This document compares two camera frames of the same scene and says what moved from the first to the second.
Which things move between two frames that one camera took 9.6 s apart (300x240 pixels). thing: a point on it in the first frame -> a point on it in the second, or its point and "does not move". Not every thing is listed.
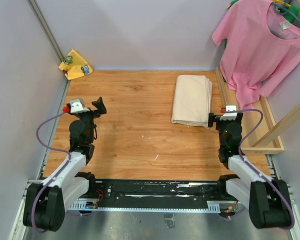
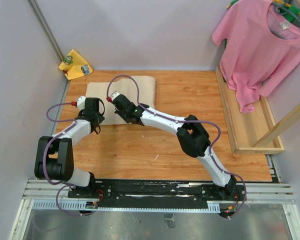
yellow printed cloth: (75, 65) does not move
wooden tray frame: (256, 120) does not move
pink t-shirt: (259, 45) does not move
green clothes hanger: (291, 12) does not move
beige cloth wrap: (192, 100) -> (140, 90)
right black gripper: (212, 119) -> (117, 112)
